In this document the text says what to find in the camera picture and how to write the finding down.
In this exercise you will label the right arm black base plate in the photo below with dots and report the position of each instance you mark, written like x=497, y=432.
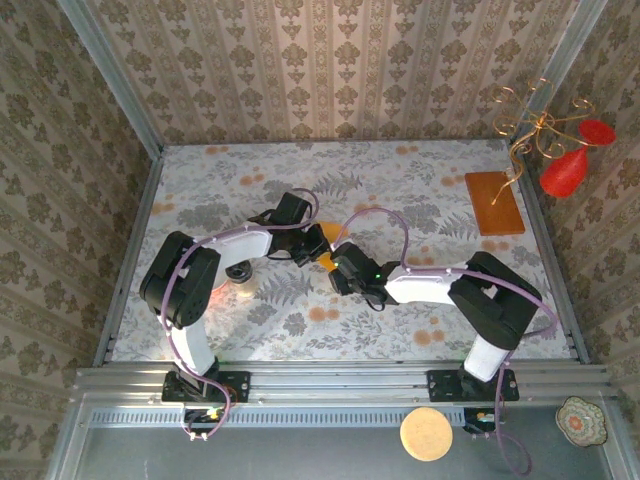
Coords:
x=440, y=385

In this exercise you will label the floral table cover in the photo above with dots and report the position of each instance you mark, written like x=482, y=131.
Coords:
x=280, y=160

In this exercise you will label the small patterned dish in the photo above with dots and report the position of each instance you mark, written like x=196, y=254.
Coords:
x=581, y=422

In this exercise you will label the round cork coaster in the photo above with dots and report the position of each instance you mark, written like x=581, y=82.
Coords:
x=426, y=434

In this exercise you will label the brown wooden board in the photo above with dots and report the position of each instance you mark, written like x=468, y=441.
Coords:
x=492, y=192

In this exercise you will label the glass jar with black lid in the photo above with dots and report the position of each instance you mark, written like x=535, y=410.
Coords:
x=242, y=282

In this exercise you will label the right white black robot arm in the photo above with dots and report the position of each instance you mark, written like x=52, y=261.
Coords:
x=485, y=357

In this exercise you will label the red wine glass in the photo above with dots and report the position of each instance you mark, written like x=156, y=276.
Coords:
x=565, y=172

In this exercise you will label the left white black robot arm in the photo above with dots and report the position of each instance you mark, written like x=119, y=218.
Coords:
x=195, y=345

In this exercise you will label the aluminium table side rail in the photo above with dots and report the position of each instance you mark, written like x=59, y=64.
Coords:
x=549, y=250
x=136, y=225

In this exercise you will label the small controller board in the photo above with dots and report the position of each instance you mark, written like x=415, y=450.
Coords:
x=202, y=416
x=482, y=419

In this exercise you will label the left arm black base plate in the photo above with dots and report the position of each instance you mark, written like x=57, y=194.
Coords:
x=240, y=387

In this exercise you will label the aluminium corner post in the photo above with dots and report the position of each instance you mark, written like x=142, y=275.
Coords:
x=112, y=75
x=567, y=50

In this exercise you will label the wide aluminium base rail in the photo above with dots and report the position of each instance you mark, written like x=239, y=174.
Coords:
x=340, y=382

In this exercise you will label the orange square paper sheet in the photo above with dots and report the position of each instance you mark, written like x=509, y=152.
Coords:
x=336, y=230

